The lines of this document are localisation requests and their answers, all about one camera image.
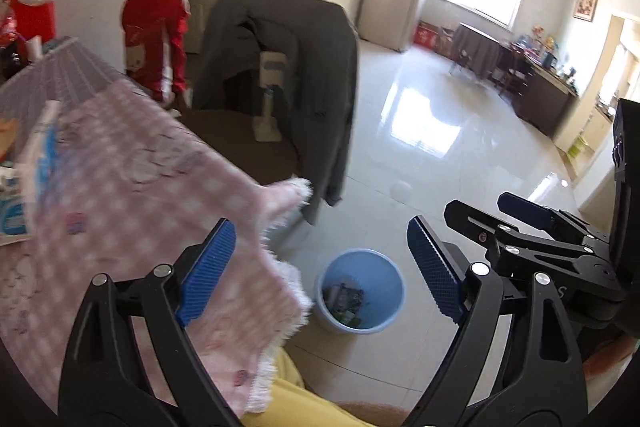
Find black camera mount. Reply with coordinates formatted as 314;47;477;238
610;98;640;291

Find brown wooden chair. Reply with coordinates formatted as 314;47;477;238
179;109;298;185

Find dark covered table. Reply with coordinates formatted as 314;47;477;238
451;23;501;79

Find person's right hand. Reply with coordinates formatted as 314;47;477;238
582;335;636;381

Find white paper cup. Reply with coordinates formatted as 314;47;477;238
25;35;43;63

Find blue white paper carton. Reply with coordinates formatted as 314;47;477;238
1;100;62;246

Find yellow cloth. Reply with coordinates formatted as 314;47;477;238
241;348;385;427

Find cola bottle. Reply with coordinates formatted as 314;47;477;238
1;16;28;81

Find red gift bag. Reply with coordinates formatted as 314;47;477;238
10;0;56;43

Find pink checkered tablecloth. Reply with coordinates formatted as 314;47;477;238
1;80;311;414

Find trash inside bin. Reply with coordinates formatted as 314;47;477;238
322;283;364;329

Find dark wooden sideboard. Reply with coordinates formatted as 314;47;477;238
497;44;578;138

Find red cardboard box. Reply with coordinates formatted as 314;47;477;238
413;20;440;52

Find purple grid tablecloth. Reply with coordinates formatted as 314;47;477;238
1;37;150;130

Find blue plastic trash bin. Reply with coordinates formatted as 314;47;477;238
314;248;406;335

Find framed wall picture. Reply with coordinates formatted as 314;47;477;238
573;0;598;22

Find grey jacket on chair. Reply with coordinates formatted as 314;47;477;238
192;0;358;225

